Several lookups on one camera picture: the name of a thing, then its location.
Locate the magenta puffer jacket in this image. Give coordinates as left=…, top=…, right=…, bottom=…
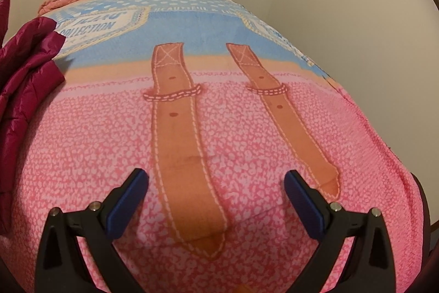
left=0, top=0, right=66, bottom=235

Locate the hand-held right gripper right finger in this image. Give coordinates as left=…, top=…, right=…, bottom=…
left=284, top=170, right=403, bottom=293

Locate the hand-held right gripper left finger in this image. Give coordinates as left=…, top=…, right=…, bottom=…
left=34, top=168, right=149, bottom=293

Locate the pink and blue printed blanket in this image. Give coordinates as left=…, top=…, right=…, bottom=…
left=7, top=0, right=433, bottom=293

